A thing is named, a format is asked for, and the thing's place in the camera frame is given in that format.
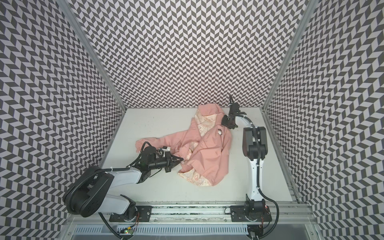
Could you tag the aluminium corner post left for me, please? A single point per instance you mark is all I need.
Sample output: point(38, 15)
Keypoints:
point(70, 16)

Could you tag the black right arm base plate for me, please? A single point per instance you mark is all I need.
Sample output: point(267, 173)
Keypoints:
point(238, 214)

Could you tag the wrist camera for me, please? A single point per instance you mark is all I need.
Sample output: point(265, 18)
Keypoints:
point(234, 108)
point(164, 149)

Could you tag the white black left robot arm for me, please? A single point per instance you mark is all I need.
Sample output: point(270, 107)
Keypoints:
point(89, 194)

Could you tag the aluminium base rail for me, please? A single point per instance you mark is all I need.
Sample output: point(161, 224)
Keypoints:
point(218, 213)

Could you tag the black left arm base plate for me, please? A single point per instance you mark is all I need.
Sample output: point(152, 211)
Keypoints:
point(141, 213)

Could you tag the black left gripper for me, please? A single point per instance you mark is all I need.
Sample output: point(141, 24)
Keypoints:
point(169, 162)

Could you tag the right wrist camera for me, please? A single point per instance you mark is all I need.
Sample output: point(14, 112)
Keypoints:
point(234, 108)

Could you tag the aluminium corner post right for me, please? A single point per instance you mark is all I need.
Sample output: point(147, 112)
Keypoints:
point(309, 11)

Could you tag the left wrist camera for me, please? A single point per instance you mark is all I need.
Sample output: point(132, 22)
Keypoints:
point(164, 149)

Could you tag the pink Snoopy zip jacket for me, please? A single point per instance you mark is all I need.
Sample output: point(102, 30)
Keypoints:
point(204, 146)

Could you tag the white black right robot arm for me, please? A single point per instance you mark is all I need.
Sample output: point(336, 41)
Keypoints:
point(255, 149)

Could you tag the aluminium corner post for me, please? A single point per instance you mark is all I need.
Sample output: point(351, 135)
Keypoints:
point(309, 11)
point(70, 16)

